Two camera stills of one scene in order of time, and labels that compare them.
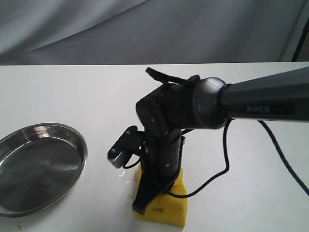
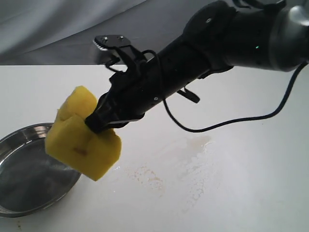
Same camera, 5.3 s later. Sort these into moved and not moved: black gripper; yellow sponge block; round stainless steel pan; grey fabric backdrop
Moved: black gripper; yellow sponge block
Not moved: round stainless steel pan; grey fabric backdrop
